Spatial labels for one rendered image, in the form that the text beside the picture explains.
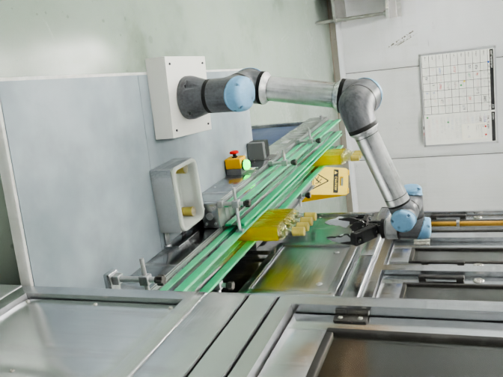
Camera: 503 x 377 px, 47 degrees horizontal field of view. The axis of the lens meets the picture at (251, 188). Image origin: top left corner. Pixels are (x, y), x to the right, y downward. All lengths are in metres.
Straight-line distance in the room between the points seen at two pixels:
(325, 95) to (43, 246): 1.01
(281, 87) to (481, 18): 5.93
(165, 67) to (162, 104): 0.12
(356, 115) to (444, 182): 6.34
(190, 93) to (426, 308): 1.20
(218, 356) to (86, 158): 0.86
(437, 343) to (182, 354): 0.42
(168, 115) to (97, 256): 0.55
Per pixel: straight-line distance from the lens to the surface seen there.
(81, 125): 1.68
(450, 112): 7.90
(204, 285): 1.91
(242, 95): 1.94
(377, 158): 1.85
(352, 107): 1.83
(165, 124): 1.98
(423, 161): 8.06
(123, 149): 1.84
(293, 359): 0.98
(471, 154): 8.03
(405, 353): 0.98
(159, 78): 1.98
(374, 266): 2.18
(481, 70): 7.83
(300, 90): 1.99
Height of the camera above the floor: 1.77
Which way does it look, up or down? 22 degrees down
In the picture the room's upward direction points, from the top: 88 degrees clockwise
